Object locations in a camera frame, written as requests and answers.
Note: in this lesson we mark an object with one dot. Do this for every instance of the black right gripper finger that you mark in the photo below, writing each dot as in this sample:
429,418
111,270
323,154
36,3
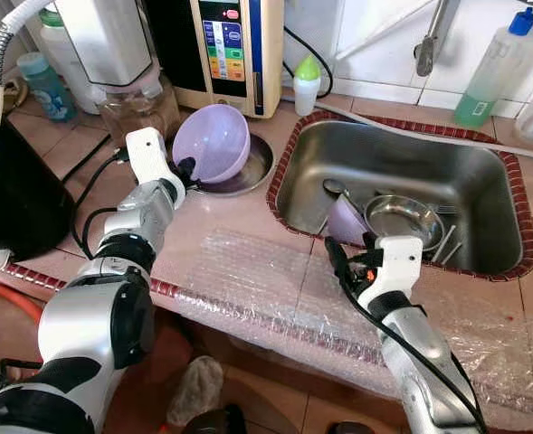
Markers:
334,253

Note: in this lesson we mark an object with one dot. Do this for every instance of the large purple plastic bowl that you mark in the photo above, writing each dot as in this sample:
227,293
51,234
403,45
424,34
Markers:
214,140

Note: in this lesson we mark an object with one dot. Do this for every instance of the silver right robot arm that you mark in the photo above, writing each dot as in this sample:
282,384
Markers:
424,371

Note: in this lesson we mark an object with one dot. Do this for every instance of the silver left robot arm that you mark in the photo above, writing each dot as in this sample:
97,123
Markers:
94,316

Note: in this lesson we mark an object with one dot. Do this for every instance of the stainless steel kitchen sink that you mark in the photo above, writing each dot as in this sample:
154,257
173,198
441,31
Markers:
411,167

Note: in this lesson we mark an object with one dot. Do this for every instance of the small purple plastic bowl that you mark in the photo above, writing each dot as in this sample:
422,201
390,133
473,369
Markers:
346,221

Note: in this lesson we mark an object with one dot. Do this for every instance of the steel spoon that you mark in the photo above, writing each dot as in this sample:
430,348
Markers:
334,187

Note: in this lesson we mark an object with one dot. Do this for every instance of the stainless steel bowl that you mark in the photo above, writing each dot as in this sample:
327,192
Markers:
404,220

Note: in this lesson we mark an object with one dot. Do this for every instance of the round stainless steel plate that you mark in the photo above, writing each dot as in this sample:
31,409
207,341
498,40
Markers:
255,167

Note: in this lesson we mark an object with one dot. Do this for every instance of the glass blender jar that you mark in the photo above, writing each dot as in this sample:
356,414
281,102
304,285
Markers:
139,108

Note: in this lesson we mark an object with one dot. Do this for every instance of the clear bubble wrap sheet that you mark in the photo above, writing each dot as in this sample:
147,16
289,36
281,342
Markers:
257,280

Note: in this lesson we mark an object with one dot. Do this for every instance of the steel chopstick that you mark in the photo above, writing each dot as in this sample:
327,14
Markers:
447,244

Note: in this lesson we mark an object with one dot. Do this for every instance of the cream water ionizer appliance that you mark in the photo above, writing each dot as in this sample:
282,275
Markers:
239,54

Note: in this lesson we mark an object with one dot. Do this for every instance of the white bottle green cap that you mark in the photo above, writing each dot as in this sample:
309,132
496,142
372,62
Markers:
307,90

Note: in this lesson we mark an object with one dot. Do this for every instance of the white blender base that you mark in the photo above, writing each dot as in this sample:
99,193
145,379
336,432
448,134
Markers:
112,36

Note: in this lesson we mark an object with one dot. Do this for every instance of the teal plastic bottle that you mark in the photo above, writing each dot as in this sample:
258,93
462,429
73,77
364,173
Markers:
49,90

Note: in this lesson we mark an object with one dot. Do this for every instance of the large black pot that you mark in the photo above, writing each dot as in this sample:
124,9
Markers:
17,190

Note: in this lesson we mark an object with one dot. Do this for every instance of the large white plastic bottle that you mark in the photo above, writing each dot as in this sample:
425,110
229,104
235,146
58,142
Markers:
62,54

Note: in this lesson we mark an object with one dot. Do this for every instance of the grey floor rag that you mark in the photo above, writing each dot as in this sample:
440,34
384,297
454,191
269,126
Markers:
195,389

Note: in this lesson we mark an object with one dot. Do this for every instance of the green dish soap bottle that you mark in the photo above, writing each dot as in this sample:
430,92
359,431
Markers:
492,72

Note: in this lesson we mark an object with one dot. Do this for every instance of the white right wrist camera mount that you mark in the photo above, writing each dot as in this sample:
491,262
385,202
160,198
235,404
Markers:
393,267

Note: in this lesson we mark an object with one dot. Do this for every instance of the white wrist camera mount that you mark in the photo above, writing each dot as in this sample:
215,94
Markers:
148,158
393,267

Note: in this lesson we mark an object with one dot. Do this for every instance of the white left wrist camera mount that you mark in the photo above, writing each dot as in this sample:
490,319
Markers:
148,158

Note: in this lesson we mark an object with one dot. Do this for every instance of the metal wall faucet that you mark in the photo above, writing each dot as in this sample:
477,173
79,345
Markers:
429,41

